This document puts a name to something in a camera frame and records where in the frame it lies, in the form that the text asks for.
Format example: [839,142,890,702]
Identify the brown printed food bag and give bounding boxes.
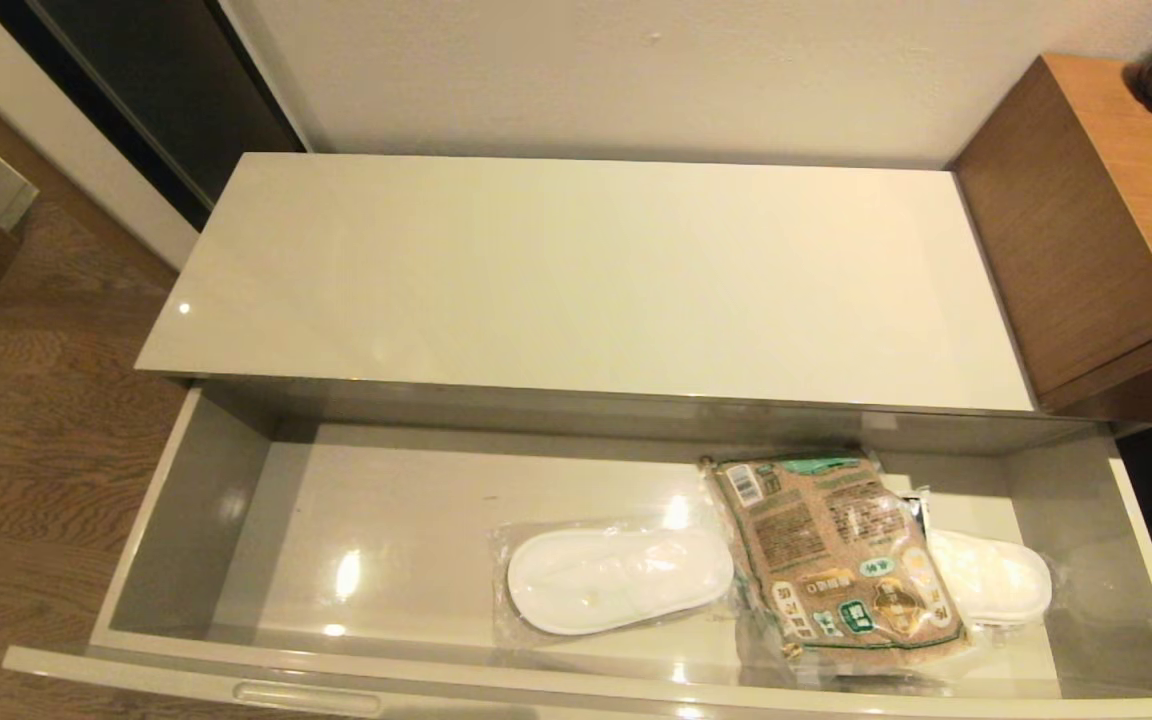
[700,450,971,677]

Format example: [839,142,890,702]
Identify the white slippers in plastic wrap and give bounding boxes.
[489,516,738,649]
[904,488,1057,633]

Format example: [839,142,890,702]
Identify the brown wooden side cabinet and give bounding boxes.
[948,53,1152,429]

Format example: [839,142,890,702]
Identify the white glossy cabinet top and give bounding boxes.
[134,152,1039,456]

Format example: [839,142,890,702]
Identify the beige cabinet drawer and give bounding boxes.
[2,386,1152,720]

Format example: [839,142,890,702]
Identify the dark sliding door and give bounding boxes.
[0,0,309,233]

